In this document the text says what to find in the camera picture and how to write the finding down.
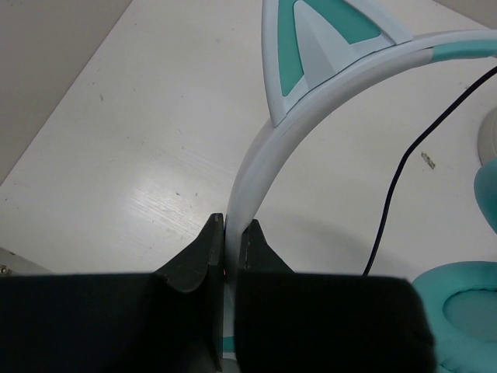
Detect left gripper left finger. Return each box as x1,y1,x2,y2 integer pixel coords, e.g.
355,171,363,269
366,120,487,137
1,213,224,372

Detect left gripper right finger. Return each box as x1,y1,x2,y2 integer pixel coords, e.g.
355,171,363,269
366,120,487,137
235,221,437,372

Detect black audio cable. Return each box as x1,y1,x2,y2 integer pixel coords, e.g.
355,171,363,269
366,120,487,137
363,65,497,277

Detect teal cat-ear headphones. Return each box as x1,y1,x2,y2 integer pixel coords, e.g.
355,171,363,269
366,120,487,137
223,1,496,372

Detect grey white folded headphones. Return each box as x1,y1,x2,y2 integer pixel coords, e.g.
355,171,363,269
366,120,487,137
478,109,497,165

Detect aluminium rail front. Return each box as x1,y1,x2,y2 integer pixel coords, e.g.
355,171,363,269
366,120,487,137
0,248,53,276

